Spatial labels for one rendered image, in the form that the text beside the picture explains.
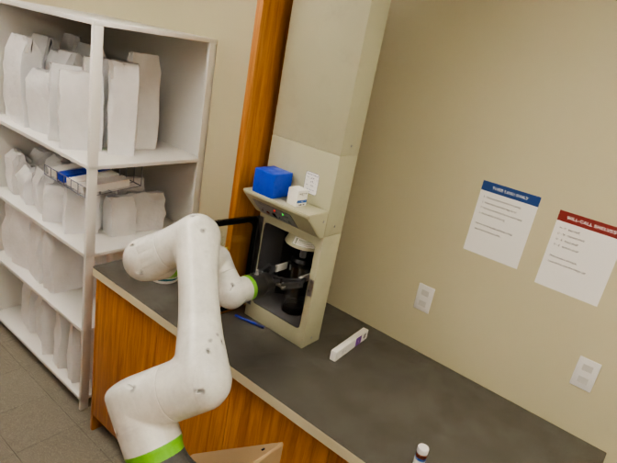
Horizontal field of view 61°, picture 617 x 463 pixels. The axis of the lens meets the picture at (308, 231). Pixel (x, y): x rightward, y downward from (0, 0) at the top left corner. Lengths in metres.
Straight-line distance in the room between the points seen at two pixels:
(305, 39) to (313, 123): 0.28
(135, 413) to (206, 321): 0.24
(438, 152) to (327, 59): 0.58
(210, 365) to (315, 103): 1.04
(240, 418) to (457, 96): 1.43
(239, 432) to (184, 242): 0.94
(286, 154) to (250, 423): 0.99
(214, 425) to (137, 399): 1.00
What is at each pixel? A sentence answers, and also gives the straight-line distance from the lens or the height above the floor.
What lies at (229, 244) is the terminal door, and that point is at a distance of 2.01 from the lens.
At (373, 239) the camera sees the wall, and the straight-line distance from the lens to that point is 2.27.
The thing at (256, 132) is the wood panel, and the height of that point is 1.70.
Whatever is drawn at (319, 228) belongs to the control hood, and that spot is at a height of 1.45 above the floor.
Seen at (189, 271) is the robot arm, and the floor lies 1.49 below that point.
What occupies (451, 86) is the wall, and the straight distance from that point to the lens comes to 2.07.
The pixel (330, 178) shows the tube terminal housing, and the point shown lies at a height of 1.63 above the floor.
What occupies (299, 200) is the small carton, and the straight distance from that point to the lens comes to 1.82.
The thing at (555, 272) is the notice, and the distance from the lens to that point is 2.00.
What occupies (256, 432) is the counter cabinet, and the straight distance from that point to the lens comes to 2.00.
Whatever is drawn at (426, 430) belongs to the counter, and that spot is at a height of 0.94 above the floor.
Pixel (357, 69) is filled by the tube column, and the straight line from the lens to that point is 1.76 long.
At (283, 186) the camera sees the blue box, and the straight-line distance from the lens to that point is 1.89.
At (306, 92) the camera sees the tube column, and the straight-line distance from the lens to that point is 1.88.
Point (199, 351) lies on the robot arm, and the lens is 1.16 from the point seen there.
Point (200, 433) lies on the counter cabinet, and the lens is 2.27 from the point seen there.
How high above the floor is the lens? 2.05
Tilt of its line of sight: 20 degrees down
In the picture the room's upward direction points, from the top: 11 degrees clockwise
